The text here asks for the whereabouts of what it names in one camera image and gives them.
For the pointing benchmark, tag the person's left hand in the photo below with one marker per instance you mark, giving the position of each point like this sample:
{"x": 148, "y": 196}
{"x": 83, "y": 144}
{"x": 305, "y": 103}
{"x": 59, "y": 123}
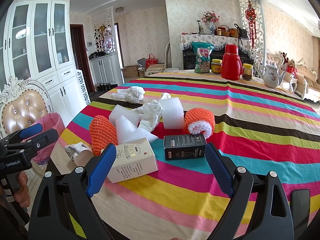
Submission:
{"x": 22, "y": 195}

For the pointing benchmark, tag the blue white tall box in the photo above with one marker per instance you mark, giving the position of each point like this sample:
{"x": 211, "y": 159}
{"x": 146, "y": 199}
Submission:
{"x": 82, "y": 85}

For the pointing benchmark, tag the green snack bag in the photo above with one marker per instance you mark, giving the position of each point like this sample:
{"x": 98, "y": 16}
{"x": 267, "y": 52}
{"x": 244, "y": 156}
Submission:
{"x": 203, "y": 52}

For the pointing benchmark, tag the cream dining chair far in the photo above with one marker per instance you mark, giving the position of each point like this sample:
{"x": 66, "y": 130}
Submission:
{"x": 159, "y": 67}

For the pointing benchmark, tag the pink flower vase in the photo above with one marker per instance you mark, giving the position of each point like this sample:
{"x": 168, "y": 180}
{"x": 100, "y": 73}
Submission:
{"x": 210, "y": 18}

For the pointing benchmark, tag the red handbag on floor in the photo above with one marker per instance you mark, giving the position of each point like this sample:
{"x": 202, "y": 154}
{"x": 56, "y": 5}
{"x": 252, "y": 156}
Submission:
{"x": 151, "y": 60}

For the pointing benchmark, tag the white glass door cabinet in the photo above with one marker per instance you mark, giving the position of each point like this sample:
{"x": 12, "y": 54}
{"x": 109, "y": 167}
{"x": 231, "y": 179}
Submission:
{"x": 36, "y": 44}

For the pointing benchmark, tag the white paper carton box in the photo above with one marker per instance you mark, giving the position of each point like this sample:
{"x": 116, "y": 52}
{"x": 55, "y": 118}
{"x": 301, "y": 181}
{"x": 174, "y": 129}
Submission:
{"x": 133, "y": 159}

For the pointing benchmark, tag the cardboard box on floor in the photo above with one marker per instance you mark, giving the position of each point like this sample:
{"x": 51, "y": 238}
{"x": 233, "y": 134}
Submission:
{"x": 130, "y": 72}

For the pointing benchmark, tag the white foam block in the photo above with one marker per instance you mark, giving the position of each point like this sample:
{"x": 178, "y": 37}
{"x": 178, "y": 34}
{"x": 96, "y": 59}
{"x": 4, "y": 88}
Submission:
{"x": 172, "y": 113}

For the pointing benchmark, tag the white foam wedge piece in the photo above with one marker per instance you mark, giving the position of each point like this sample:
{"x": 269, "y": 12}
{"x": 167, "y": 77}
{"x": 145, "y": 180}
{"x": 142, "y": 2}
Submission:
{"x": 126, "y": 123}

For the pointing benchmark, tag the black piano with lace cover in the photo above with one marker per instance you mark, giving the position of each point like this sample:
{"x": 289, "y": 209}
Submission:
{"x": 219, "y": 43}

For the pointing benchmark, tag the red thermos jug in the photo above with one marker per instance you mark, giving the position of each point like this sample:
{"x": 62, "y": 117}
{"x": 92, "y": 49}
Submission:
{"x": 232, "y": 67}

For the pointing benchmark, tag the small yellow lid jar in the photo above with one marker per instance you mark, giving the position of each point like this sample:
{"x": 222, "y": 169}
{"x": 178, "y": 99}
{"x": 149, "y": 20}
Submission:
{"x": 247, "y": 71}

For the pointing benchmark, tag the white plastic bag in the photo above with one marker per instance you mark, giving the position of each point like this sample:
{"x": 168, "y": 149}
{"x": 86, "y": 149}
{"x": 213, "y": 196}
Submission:
{"x": 133, "y": 94}

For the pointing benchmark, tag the black small product box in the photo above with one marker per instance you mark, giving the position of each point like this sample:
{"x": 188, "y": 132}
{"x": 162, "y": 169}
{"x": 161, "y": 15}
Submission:
{"x": 187, "y": 146}

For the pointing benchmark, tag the white low shoe cabinet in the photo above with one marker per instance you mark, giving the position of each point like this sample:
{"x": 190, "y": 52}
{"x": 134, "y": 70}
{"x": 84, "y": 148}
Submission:
{"x": 106, "y": 69}

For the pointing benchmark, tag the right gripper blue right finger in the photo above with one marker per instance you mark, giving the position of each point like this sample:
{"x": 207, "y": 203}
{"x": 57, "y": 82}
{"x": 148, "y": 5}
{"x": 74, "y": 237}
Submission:
{"x": 219, "y": 169}

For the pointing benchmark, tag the white round stool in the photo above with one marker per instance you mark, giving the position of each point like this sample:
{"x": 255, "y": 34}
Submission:
{"x": 171, "y": 70}

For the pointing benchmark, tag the pink lined trash bin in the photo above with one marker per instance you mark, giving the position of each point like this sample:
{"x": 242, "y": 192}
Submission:
{"x": 49, "y": 121}

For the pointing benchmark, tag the orange white foam net roll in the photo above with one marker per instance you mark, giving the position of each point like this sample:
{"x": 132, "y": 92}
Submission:
{"x": 199, "y": 121}

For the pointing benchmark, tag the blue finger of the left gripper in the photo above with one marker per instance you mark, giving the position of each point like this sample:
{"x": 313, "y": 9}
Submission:
{"x": 30, "y": 131}
{"x": 37, "y": 142}

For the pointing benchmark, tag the ornate tan leather chair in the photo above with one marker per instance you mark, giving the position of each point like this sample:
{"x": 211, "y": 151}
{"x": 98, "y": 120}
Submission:
{"x": 23, "y": 102}

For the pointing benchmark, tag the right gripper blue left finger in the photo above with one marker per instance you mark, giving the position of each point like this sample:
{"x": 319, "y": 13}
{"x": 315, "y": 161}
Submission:
{"x": 98, "y": 168}

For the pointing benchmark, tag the red chinese knot ornament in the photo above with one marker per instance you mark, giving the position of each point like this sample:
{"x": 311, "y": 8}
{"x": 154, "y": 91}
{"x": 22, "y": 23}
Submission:
{"x": 251, "y": 17}

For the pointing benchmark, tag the white floral ceramic pitcher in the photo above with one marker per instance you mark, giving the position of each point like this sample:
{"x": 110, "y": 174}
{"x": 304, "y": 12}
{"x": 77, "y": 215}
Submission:
{"x": 271, "y": 76}

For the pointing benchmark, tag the cream sofa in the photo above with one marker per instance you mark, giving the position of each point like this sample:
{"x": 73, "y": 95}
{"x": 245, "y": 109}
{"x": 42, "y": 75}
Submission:
{"x": 298, "y": 78}

